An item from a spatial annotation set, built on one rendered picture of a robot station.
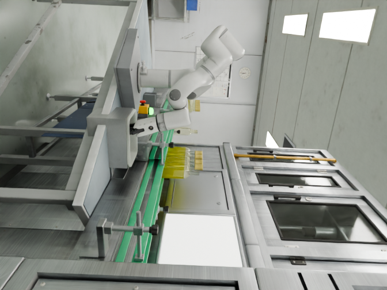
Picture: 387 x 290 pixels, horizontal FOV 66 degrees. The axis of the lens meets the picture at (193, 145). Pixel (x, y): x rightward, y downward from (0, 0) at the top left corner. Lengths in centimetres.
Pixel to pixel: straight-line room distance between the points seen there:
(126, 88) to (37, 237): 73
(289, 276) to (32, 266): 53
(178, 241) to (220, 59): 76
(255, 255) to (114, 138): 73
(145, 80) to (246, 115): 629
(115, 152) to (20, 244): 52
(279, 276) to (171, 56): 689
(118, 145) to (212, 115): 645
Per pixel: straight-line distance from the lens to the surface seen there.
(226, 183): 169
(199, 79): 123
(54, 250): 136
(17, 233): 150
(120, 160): 130
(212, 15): 732
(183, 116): 122
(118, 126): 124
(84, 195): 107
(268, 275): 69
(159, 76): 156
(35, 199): 118
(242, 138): 793
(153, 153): 156
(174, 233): 131
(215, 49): 128
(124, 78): 137
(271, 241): 142
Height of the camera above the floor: 109
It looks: 1 degrees up
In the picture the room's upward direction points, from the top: 93 degrees clockwise
